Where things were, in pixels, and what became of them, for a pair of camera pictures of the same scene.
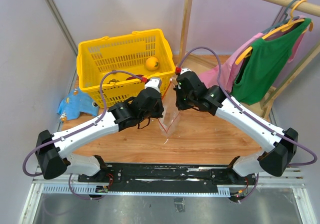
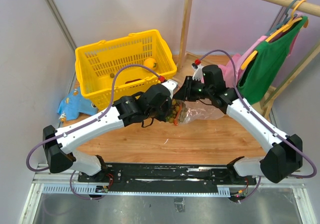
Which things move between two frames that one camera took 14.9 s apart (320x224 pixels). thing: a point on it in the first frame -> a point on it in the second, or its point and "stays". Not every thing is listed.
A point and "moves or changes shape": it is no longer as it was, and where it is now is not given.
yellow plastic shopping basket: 112,71 stays
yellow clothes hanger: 289,26 -> 292,21
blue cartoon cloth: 70,107 stays
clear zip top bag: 171,112 moves or changes shape
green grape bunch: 113,80 -> 178,111
